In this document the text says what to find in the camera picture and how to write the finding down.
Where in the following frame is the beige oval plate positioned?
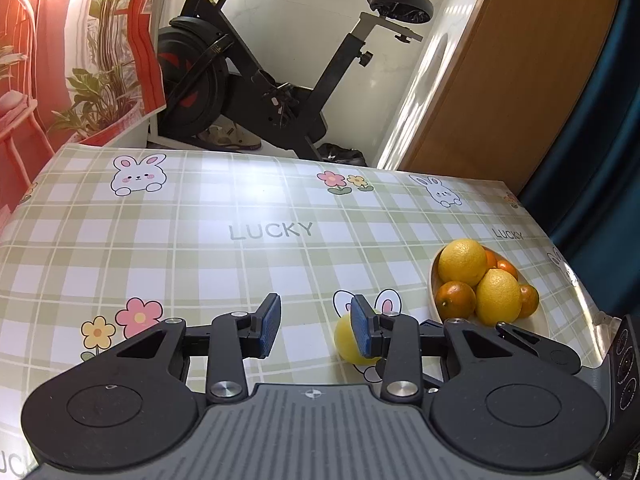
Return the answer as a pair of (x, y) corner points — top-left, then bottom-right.
(430, 245), (551, 343)

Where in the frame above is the brown wooden board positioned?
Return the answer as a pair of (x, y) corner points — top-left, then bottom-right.
(397, 0), (626, 193)

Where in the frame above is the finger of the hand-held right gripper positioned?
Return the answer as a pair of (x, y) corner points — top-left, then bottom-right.
(422, 358), (447, 392)
(495, 322), (553, 358)

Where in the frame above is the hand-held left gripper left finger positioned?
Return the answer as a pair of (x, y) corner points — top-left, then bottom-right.
(112, 294), (282, 403)

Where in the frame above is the dark blue curtain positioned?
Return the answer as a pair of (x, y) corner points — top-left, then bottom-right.
(517, 0), (640, 321)

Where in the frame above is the beige sandal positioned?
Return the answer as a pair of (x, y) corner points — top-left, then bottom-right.
(200, 125), (262, 152)

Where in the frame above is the dark greenish orange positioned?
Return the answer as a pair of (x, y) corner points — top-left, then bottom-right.
(517, 284), (541, 319)
(435, 280), (477, 322)

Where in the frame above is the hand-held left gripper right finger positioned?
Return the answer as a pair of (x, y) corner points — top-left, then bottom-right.
(350, 295), (516, 403)

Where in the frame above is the green apple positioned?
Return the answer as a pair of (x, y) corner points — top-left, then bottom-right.
(334, 314), (383, 366)

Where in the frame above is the red plant wall poster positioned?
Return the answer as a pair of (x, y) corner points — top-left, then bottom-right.
(0, 0), (168, 216)

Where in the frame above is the black exercise bike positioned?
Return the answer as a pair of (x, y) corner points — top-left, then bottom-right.
(156, 0), (435, 167)

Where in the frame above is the large yellow lemon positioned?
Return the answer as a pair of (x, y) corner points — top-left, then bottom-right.
(475, 269), (522, 324)

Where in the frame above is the green checked tablecloth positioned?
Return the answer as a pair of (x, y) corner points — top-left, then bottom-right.
(0, 142), (608, 480)

